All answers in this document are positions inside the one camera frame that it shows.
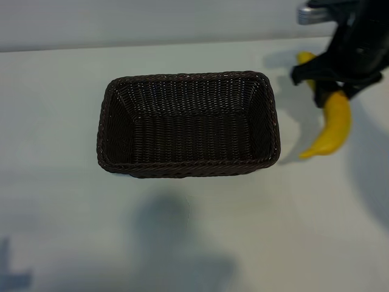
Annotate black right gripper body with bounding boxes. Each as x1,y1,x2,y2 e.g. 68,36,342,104
326,0,389,99

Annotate dark brown wicker basket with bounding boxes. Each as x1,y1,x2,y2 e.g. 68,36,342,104
96,70,282,179

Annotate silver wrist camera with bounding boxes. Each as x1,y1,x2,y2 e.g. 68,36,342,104
296,5,337,26

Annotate yellow banana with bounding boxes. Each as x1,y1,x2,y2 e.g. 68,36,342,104
296,50,353,159

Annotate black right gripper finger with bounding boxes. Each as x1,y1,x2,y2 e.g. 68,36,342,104
314,81,337,109
289,54,343,86

